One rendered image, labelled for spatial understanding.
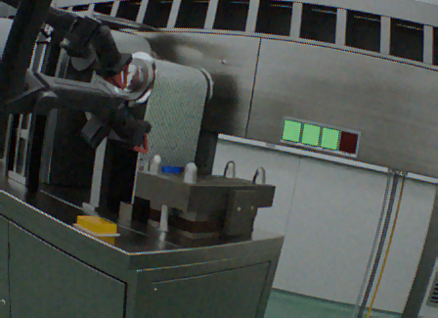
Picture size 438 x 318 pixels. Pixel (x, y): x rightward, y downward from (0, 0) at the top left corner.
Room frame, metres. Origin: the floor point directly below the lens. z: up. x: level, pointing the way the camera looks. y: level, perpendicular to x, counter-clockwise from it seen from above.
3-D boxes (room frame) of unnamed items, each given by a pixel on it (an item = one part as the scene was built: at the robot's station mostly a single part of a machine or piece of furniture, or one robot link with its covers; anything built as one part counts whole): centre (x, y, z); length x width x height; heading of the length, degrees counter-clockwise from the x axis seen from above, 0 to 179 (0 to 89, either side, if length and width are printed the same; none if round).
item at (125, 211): (1.62, 0.13, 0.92); 0.28 x 0.04 x 0.04; 147
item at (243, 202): (1.55, -0.08, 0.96); 0.10 x 0.03 x 0.11; 147
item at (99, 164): (1.53, 0.30, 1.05); 0.06 x 0.05 x 0.31; 147
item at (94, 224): (1.26, 0.24, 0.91); 0.07 x 0.07 x 0.02; 57
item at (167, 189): (1.59, 0.01, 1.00); 0.40 x 0.16 x 0.06; 147
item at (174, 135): (1.62, 0.13, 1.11); 0.23 x 0.01 x 0.18; 147
